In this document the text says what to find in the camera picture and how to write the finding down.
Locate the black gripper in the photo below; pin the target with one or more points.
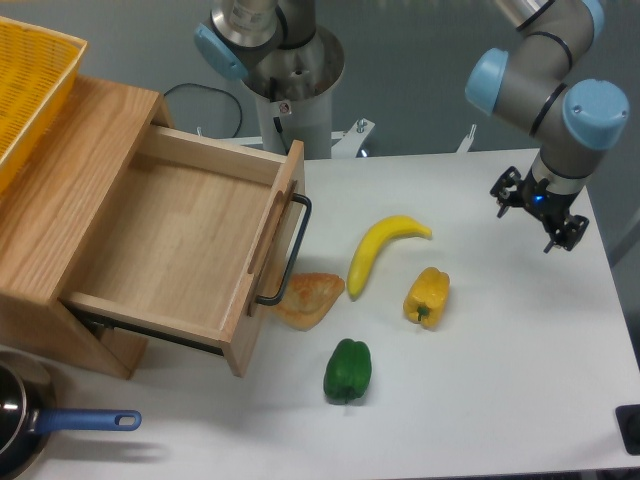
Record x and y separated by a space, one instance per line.
551 209

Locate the yellow bell pepper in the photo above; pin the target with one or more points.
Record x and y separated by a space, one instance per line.
426 300

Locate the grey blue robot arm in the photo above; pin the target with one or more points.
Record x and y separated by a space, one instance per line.
575 125

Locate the green bell pepper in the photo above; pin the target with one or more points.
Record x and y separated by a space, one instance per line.
348 371

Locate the yellow banana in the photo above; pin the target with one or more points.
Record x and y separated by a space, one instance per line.
373 242

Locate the black corner device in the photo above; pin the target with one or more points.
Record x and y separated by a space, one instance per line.
627 417

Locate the golden pastry turnover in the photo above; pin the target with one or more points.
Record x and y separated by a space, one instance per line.
308 298

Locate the open wooden drawer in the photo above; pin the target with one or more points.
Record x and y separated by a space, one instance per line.
193 243

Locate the wooden cabinet box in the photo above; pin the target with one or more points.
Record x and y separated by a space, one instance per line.
49 212

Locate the yellow plastic basket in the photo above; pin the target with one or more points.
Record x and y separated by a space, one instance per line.
38 69

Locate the black drawer handle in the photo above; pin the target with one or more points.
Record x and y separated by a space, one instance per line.
295 250

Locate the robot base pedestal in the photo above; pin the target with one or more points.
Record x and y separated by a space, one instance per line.
286 60

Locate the blue handled frying pan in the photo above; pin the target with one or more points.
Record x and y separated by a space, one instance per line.
30 414

